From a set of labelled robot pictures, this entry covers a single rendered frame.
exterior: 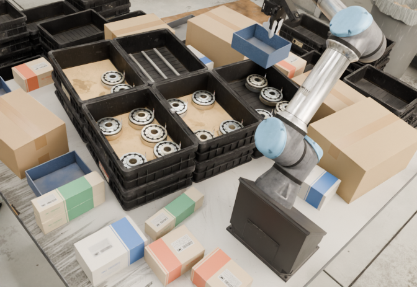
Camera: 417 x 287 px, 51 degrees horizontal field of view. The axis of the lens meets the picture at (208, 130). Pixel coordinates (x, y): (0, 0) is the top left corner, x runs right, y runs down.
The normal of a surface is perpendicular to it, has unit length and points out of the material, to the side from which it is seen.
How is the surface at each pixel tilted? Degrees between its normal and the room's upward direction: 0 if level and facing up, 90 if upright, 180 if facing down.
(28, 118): 0
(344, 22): 42
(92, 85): 0
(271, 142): 57
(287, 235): 90
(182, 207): 0
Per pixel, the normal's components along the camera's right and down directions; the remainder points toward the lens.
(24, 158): 0.76, 0.50
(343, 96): 0.11, -0.73
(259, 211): -0.70, 0.41
